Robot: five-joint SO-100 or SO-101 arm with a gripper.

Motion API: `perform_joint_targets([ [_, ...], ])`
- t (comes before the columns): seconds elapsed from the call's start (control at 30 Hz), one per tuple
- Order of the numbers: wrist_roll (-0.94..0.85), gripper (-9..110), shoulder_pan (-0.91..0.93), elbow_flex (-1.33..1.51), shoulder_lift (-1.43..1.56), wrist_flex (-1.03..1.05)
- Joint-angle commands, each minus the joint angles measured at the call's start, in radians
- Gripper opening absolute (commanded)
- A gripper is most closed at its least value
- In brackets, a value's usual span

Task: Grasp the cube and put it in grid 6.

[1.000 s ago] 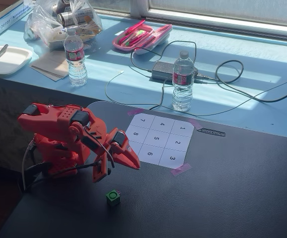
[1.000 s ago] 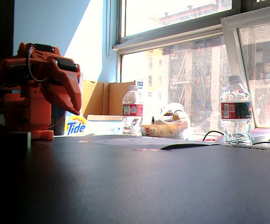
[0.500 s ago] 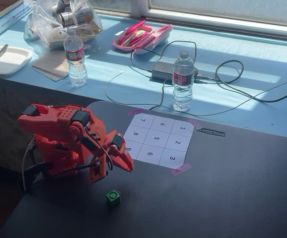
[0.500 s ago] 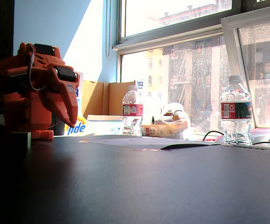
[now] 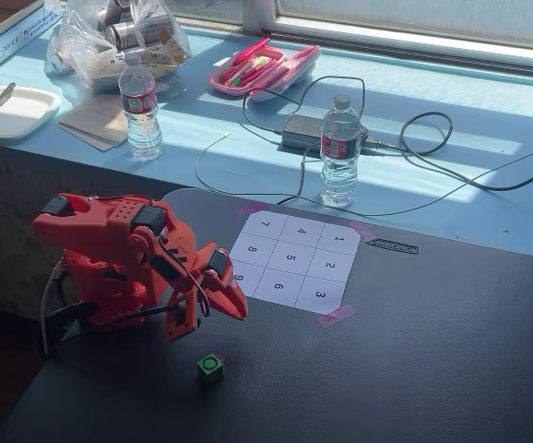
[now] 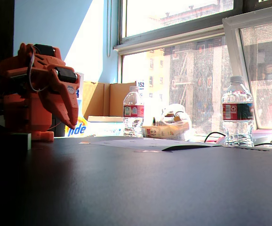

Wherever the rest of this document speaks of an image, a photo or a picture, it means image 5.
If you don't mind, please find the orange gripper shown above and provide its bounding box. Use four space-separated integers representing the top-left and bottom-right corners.
178 242 249 322

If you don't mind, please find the green cube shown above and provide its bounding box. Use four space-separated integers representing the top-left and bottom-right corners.
195 353 226 387

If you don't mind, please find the white numbered grid paper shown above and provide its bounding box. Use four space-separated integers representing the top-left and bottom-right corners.
229 210 362 313

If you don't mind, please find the pink tape piece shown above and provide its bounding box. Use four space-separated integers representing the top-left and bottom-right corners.
236 201 267 218
314 303 359 329
348 220 378 242

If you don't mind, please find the black table clamp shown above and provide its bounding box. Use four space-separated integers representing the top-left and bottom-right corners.
44 302 98 356

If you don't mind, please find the black desk mat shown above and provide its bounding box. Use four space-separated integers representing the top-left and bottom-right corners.
0 186 533 443

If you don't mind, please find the small black toothed strip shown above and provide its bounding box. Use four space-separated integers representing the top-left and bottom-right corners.
365 237 420 255

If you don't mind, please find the clear water bottle red label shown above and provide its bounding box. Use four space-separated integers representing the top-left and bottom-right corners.
118 51 164 162
319 94 364 208

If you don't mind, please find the black power adapter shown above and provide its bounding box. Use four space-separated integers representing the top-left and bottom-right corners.
281 114 370 152

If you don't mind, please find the pink pencil case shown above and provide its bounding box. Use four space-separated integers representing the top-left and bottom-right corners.
208 43 322 103

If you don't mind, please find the long pink pen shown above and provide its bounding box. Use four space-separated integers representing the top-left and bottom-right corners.
231 36 271 65

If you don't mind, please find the white square plate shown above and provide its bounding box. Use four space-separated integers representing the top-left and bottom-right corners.
0 85 63 141

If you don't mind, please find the silver metal can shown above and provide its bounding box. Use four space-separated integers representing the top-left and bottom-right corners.
106 16 175 51
95 0 134 27

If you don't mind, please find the clear plastic bag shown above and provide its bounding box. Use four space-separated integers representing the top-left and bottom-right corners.
44 0 194 93

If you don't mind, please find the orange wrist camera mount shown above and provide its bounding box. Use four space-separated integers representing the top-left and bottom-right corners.
162 294 203 342

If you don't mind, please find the black camera cable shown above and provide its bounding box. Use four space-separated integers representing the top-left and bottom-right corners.
89 257 212 324

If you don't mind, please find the white robot base cable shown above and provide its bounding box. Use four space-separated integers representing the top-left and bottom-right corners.
39 257 68 357

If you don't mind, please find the black power cord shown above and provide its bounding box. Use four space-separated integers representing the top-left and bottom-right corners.
362 113 533 218

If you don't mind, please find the white window frame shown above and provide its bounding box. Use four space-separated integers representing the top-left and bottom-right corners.
173 0 533 82

